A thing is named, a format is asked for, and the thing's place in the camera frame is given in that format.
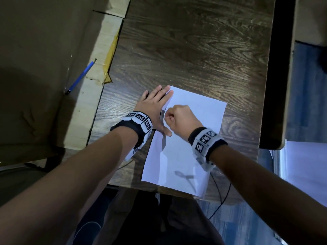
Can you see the person's left hand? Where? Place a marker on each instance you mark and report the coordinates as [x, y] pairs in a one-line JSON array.
[[153, 109]]

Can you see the person's right hand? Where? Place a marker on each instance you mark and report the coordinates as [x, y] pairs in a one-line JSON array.
[[184, 122]]

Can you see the white paper sheet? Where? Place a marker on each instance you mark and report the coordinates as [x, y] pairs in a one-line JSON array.
[[199, 112]]

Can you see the person's left forearm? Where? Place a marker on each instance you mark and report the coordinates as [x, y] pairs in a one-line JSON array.
[[64, 188]]

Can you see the person's right forearm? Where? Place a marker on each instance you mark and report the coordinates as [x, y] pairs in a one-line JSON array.
[[268, 191]]

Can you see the person's dark trousers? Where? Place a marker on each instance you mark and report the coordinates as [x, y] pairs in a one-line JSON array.
[[153, 221]]

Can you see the black white marker wristband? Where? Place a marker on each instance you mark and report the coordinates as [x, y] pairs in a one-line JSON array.
[[139, 117], [204, 140]]

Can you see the blue pencil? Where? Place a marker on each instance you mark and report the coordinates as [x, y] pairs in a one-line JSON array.
[[80, 77]]

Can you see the brown cardboard box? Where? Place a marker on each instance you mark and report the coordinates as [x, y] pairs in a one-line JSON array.
[[30, 61]]

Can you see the white panel with metal edge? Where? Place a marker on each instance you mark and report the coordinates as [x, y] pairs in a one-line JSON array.
[[306, 170]]

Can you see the tan wooden cabinet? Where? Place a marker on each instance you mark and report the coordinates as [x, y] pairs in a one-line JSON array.
[[311, 17]]

